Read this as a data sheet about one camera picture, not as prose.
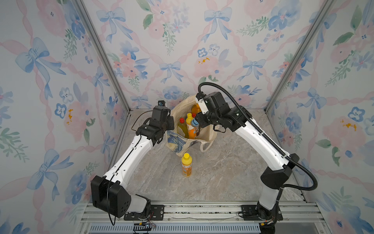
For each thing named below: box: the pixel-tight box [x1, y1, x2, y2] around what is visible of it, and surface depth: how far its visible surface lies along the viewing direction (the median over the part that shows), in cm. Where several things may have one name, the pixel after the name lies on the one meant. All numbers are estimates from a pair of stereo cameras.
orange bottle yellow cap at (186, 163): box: [181, 152, 193, 178], surface depth 73 cm
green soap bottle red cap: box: [177, 117, 189, 139], surface depth 93 cm
